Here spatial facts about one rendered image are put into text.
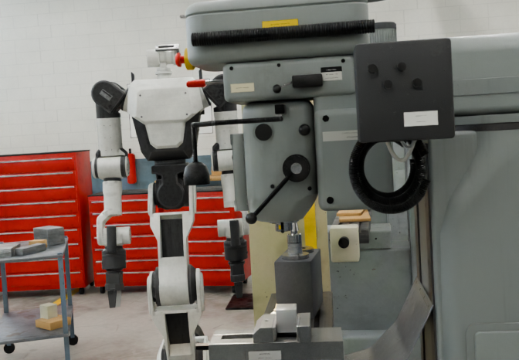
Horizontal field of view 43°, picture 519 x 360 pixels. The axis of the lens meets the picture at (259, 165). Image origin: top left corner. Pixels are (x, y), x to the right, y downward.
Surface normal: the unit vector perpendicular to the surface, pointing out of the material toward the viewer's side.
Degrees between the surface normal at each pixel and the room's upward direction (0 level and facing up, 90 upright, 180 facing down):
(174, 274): 66
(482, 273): 89
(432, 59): 90
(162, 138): 90
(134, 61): 90
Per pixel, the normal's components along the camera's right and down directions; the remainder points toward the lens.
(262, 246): -0.11, 0.06
